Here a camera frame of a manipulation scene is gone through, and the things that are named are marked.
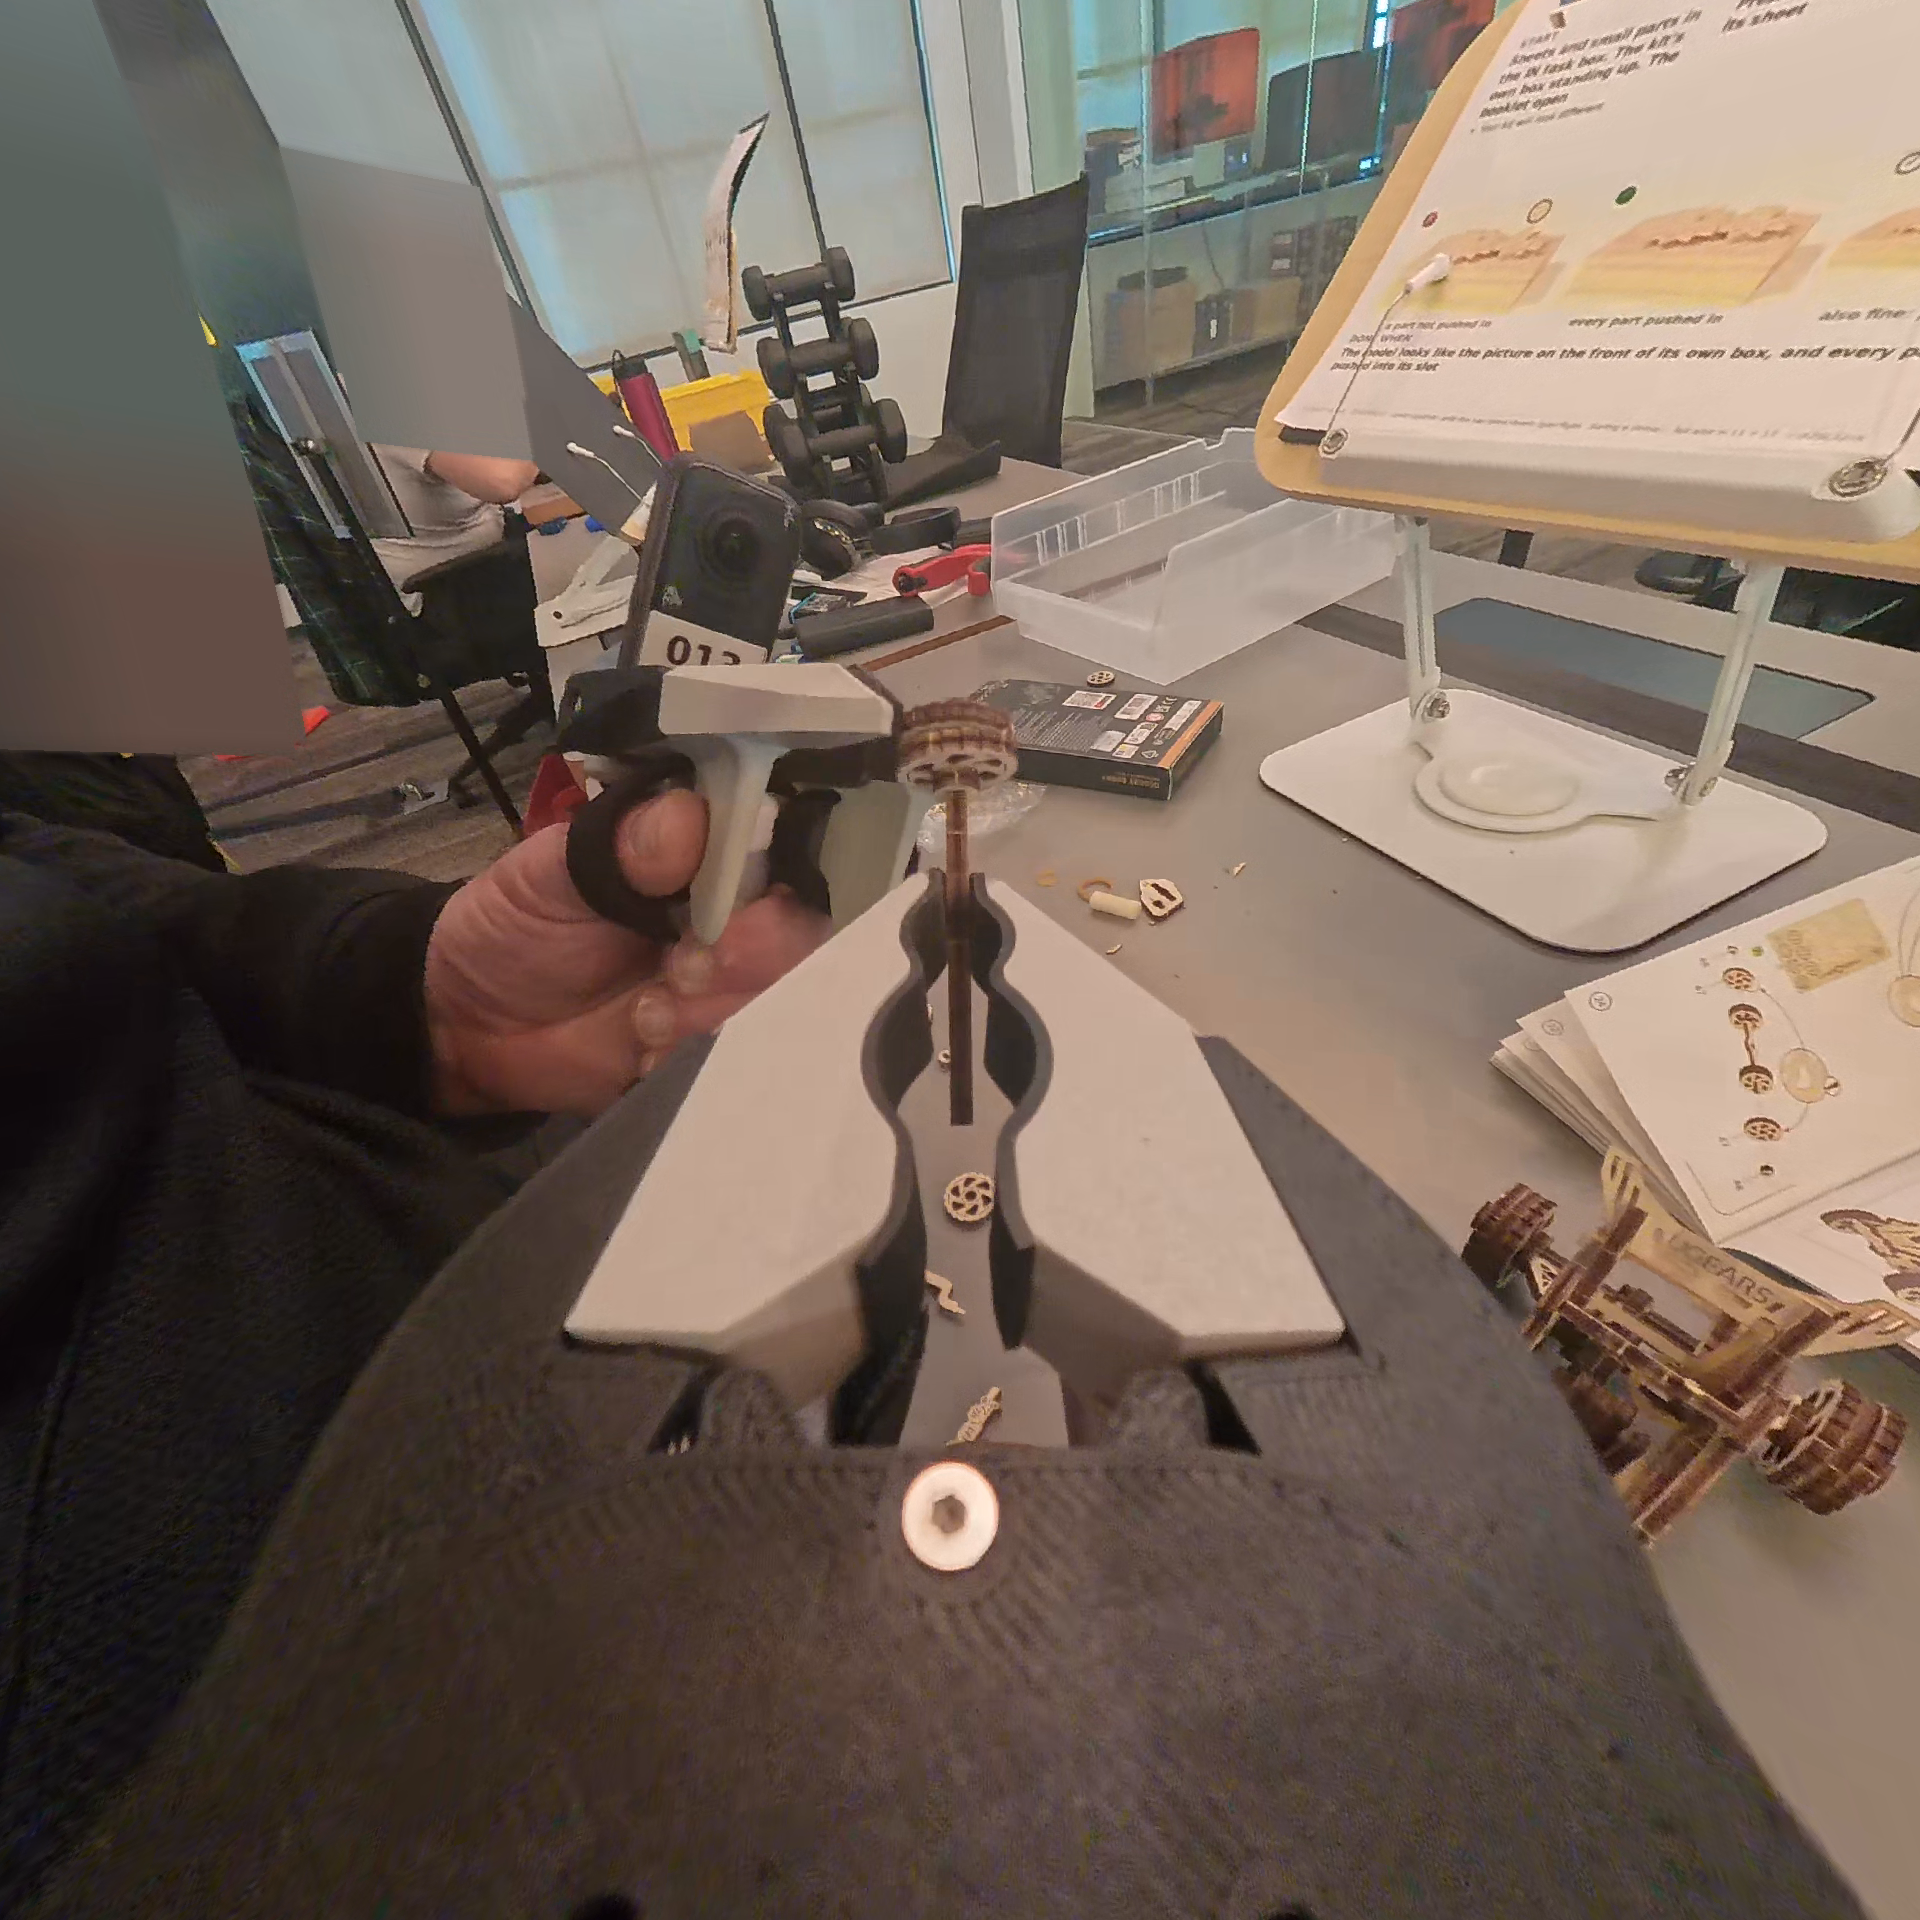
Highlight black cylindrical handle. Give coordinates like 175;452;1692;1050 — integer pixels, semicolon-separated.
791;597;936;659

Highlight wooden model buggy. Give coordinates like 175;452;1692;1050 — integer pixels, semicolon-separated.
1462;1147;1920;1550

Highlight white paper tag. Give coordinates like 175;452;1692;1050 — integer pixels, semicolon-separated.
700;111;771;356

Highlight red water bottle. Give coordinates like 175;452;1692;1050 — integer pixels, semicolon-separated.
607;351;681;463

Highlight black model kit box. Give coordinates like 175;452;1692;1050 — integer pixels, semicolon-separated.
966;678;1224;807

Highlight black office chair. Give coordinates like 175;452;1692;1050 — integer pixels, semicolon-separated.
877;175;1093;513

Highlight black panel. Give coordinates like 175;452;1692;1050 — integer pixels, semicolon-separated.
510;300;664;495

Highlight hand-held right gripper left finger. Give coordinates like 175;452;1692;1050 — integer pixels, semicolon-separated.
561;874;952;1450

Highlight rack of black dumbbells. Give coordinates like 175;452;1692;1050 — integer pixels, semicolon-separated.
739;246;911;515

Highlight person's black-clothed body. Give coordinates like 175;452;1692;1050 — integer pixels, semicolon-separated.
0;750;707;1920

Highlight clear plastic bin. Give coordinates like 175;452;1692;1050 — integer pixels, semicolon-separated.
990;428;1408;689

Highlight printed instruction sheet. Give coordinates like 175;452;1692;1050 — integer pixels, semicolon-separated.
1286;0;1920;506

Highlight silver metal frame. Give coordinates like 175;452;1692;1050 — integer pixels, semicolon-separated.
238;333;377;543

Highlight plaid chair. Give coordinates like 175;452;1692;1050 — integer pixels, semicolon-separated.
224;381;559;842

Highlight person's left hand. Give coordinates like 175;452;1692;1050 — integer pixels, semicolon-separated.
428;791;840;1119

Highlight long brown wooden stick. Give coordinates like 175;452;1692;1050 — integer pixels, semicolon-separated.
831;607;1022;671

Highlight black headphones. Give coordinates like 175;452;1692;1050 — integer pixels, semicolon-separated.
791;498;889;577

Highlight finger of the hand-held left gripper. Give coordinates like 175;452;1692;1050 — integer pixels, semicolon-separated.
772;742;935;924
655;662;905;748

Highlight wooden wheel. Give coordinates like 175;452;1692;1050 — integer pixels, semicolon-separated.
895;700;1020;1130

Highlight yellow bin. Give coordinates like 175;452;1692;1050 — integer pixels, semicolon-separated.
591;370;774;454

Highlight assembly instruction booklet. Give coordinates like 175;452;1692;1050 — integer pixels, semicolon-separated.
1488;855;1920;1359

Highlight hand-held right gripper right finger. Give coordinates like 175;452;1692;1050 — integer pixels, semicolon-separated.
971;874;1347;1450

